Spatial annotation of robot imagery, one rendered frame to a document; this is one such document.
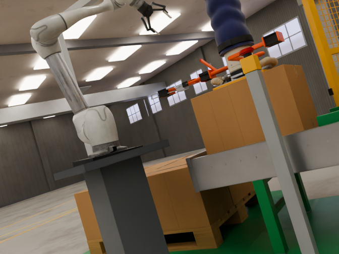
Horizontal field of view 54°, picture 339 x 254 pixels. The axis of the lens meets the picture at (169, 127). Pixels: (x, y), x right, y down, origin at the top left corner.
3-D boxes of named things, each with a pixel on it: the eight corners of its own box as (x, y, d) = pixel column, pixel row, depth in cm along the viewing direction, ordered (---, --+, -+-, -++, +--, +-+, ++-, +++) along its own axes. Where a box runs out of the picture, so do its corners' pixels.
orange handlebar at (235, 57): (284, 48, 197) (282, 42, 197) (267, 45, 173) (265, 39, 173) (164, 97, 251) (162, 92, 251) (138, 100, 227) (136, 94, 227)
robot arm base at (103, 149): (99, 155, 174) (97, 145, 174) (88, 157, 193) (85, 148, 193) (131, 147, 183) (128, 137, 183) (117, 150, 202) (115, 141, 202)
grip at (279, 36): (284, 41, 173) (281, 32, 173) (279, 40, 166) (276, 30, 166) (269, 47, 178) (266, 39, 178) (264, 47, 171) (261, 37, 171)
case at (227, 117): (321, 126, 207) (301, 65, 208) (306, 137, 174) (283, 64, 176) (234, 148, 241) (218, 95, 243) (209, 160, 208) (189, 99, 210)
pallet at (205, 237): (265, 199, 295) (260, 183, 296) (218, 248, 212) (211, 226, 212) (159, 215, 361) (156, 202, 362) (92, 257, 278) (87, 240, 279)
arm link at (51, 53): (91, 147, 196) (81, 150, 215) (114, 135, 204) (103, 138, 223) (26, 25, 188) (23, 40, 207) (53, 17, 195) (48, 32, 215)
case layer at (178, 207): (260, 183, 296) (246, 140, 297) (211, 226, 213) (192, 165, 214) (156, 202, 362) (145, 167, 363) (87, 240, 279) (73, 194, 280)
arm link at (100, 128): (95, 145, 179) (86, 105, 179) (87, 148, 195) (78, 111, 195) (123, 139, 187) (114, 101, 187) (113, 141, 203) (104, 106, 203)
